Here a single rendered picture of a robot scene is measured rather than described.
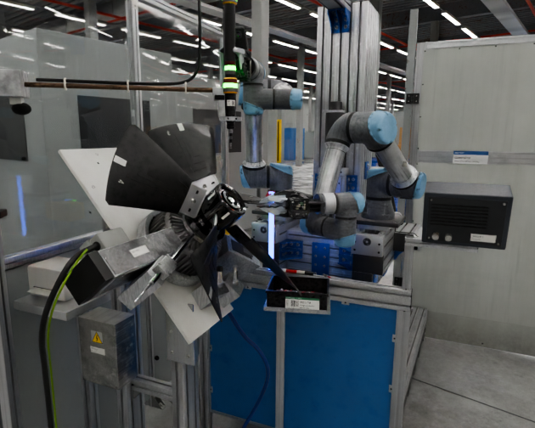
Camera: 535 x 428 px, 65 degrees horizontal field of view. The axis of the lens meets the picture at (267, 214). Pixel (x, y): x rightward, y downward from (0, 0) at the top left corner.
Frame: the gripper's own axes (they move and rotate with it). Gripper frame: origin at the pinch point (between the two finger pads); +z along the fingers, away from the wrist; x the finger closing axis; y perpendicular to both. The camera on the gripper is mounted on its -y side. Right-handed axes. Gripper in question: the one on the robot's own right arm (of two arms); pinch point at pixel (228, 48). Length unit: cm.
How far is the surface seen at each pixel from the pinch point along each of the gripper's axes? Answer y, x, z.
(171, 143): 28.3, 19.5, -0.3
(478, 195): 44, -77, -17
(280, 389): 120, -15, -16
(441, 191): 43, -67, -20
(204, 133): 24.9, 11.5, -9.2
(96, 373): 100, 39, 19
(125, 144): 28.0, 17.6, 29.8
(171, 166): 34.0, 9.9, 20.3
